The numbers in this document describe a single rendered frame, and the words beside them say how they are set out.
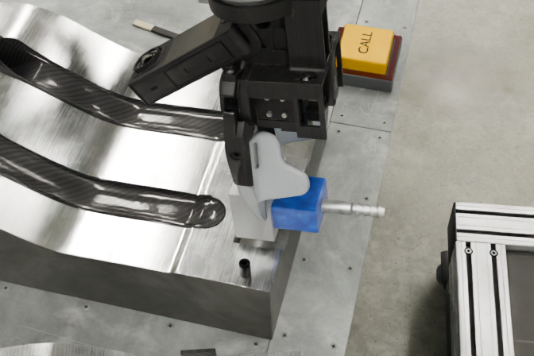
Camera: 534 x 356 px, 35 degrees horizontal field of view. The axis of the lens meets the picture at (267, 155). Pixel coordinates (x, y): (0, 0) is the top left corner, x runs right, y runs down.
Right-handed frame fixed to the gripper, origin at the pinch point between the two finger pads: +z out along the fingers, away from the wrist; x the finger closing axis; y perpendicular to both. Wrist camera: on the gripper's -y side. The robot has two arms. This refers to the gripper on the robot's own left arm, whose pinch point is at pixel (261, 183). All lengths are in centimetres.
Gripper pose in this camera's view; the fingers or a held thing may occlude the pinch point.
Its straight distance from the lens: 74.3
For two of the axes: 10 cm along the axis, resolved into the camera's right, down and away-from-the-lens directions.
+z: 1.2, 7.5, 6.5
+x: 2.5, -6.6, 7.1
